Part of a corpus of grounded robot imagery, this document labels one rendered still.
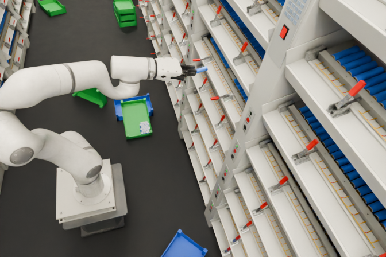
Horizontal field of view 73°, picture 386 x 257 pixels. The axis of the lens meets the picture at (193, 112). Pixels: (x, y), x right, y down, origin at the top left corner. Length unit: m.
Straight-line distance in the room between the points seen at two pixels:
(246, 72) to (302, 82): 0.33
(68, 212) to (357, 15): 1.40
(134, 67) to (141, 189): 1.08
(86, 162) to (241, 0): 0.83
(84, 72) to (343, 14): 0.68
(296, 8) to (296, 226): 0.63
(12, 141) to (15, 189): 1.28
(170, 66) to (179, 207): 1.07
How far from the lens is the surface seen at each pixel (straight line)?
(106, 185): 1.52
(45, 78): 0.80
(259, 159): 0.99
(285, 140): 0.81
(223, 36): 1.15
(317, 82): 0.70
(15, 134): 0.83
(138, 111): 2.17
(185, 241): 1.77
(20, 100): 0.81
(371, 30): 0.56
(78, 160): 1.09
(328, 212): 0.75
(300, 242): 0.92
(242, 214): 1.32
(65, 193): 1.56
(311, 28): 0.70
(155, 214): 1.81
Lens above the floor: 1.70
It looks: 48 degrees down
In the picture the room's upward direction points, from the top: 9 degrees clockwise
